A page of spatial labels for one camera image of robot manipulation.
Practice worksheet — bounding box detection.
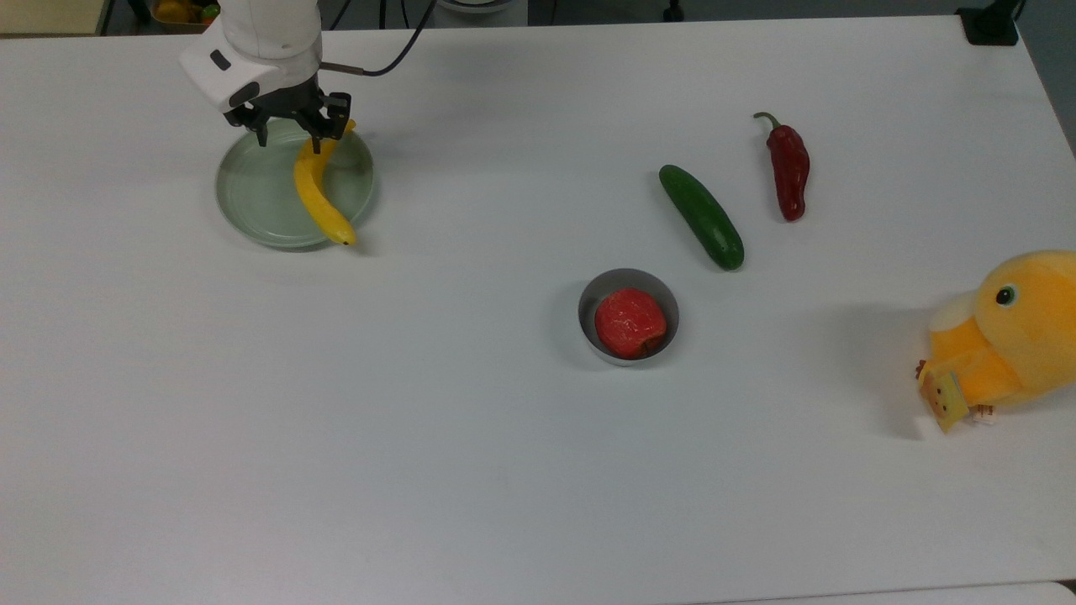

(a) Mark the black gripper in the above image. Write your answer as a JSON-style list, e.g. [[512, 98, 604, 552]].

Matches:
[[223, 77, 353, 155]]

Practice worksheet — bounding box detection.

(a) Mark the yellow banana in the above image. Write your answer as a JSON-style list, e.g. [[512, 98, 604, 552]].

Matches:
[[293, 119, 359, 247]]

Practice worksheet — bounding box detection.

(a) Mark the pale green plastic plate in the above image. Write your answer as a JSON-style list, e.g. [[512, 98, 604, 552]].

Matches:
[[215, 116, 377, 251]]

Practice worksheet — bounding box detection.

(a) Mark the box with toy fruits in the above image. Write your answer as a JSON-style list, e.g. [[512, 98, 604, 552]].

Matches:
[[126, 0, 223, 34]]

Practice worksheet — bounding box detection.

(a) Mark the small grey bowl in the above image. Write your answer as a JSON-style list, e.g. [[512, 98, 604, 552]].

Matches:
[[577, 268, 680, 368]]

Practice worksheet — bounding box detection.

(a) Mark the red apple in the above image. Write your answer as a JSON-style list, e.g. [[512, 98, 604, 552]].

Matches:
[[593, 288, 669, 359]]

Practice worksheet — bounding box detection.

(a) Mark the green cucumber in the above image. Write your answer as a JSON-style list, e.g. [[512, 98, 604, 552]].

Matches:
[[657, 164, 746, 272]]

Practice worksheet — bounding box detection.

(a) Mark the red chili pepper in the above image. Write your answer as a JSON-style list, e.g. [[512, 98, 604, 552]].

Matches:
[[752, 111, 812, 224]]

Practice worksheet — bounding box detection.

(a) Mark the yellow plush toy tag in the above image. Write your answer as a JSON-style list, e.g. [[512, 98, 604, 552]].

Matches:
[[918, 370, 970, 434]]

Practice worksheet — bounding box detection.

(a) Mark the black table clamp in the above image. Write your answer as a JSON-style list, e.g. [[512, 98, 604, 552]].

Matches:
[[956, 0, 1025, 47]]

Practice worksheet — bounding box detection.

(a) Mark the orange plush toy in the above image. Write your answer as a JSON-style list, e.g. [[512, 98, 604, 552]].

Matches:
[[916, 250, 1076, 425]]

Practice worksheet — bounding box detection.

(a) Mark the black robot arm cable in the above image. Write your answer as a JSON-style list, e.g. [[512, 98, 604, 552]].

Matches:
[[319, 0, 440, 78]]

